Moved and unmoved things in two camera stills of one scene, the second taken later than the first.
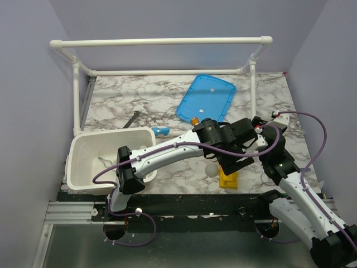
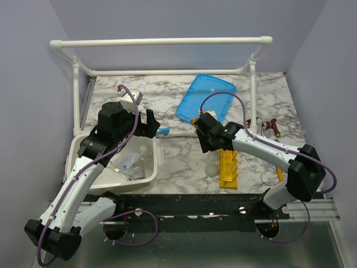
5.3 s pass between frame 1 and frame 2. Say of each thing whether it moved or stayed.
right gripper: moved
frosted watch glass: stayed
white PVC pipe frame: stayed
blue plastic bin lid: stayed
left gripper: moved
